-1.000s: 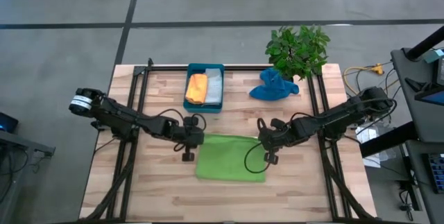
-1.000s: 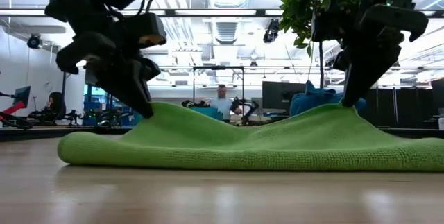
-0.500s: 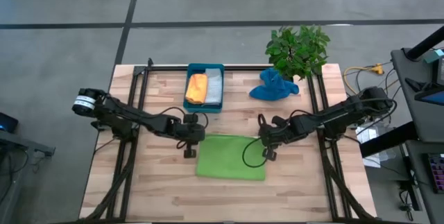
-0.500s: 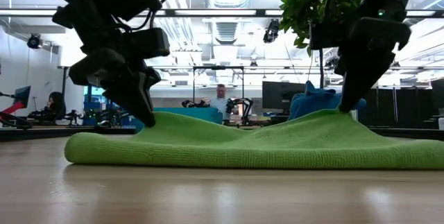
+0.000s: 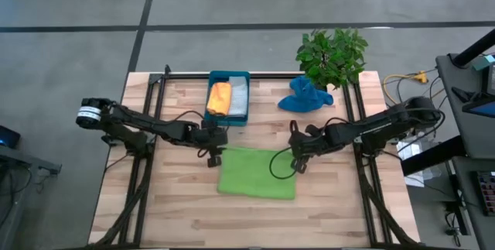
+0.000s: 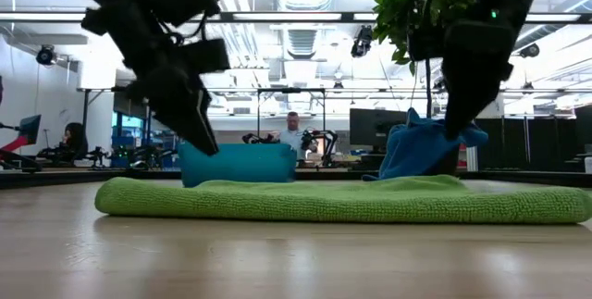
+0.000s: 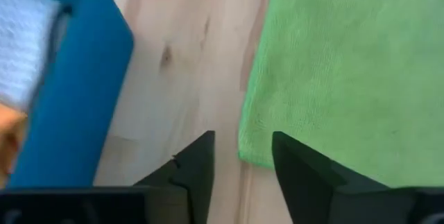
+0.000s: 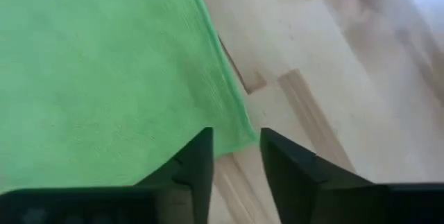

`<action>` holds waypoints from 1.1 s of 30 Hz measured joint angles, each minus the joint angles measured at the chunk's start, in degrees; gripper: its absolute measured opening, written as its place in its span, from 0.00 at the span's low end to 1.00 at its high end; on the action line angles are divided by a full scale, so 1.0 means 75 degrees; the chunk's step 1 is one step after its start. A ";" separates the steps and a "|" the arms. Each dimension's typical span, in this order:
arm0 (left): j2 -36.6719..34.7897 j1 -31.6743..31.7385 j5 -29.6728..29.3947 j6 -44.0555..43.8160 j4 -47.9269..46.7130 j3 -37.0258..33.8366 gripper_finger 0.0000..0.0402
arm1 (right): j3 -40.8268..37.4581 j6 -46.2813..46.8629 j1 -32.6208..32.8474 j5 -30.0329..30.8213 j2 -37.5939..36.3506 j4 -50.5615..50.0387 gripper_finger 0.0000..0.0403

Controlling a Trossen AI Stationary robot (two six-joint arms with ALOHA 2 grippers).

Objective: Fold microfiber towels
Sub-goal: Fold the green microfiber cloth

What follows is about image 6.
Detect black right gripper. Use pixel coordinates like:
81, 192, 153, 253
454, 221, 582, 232
441, 19, 518, 142

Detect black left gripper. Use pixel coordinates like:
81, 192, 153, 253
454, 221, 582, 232
80, 0, 220, 156

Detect green microfiber towel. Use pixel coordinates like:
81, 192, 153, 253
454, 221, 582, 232
93, 174, 592, 225

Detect blue microfiber towel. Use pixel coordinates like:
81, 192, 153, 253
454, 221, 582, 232
361, 106, 490, 182

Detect black partition screen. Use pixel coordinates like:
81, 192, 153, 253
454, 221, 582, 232
475, 116, 592, 174

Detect black plant pot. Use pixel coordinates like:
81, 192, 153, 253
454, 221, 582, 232
432, 146, 462, 178

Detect teal plastic bin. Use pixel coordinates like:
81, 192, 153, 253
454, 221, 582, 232
178, 140, 299, 189

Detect black ceiling spot lamp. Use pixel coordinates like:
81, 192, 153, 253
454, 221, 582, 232
519, 43, 541, 60
350, 24, 374, 59
35, 44, 59, 67

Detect large black monitor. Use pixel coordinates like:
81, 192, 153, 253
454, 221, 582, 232
349, 107, 409, 155

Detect person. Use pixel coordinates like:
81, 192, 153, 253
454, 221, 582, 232
271, 110, 320, 162
58, 121, 90, 161

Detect green leafy potted tree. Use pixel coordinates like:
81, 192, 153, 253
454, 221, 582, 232
371, 0, 482, 120

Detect overhead led light bar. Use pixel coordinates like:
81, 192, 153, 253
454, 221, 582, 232
0, 10, 592, 24

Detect small black monitor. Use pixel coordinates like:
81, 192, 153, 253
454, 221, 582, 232
17, 114, 43, 147

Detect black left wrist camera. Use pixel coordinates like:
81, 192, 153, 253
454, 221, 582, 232
178, 38, 231, 75

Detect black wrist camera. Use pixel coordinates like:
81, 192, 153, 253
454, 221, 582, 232
406, 21, 448, 63
178, 38, 231, 75

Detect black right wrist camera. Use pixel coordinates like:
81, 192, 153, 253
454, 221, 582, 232
406, 21, 448, 63

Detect black background rig frame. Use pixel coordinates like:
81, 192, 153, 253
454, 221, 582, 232
256, 86, 327, 170
76, 86, 140, 166

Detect silver ventilation duct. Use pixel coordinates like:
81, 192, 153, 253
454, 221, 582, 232
284, 25, 321, 60

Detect black aluminium table frame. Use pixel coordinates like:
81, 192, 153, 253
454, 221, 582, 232
0, 168, 592, 191

